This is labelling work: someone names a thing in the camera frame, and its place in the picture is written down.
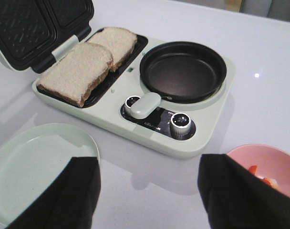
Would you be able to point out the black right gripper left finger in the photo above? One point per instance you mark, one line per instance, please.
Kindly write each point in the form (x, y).
(68, 202)

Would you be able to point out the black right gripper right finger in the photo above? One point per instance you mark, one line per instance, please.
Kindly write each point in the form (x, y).
(235, 199)

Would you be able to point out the shrimp pieces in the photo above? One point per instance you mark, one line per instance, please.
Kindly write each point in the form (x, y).
(269, 181)

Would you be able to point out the pink bowl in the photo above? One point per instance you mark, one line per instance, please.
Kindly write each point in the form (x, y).
(272, 162)

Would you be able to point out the bread slice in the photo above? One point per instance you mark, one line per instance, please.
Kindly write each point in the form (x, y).
(119, 41)
(78, 73)

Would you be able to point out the green sandwich maker lid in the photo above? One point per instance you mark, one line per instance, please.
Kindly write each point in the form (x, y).
(38, 33)

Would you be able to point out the green breakfast maker base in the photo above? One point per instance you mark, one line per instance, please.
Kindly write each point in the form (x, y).
(149, 122)

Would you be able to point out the light green plate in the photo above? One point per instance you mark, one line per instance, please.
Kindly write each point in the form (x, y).
(31, 161)

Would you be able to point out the right silver knob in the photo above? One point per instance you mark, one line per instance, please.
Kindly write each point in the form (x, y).
(180, 124)

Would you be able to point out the silver knob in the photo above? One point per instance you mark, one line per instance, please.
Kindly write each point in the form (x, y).
(180, 124)
(129, 102)

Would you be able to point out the left silver knob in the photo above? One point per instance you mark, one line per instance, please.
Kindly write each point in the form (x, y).
(129, 102)

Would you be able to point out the black round frying pan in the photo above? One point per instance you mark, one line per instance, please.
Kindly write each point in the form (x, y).
(185, 74)

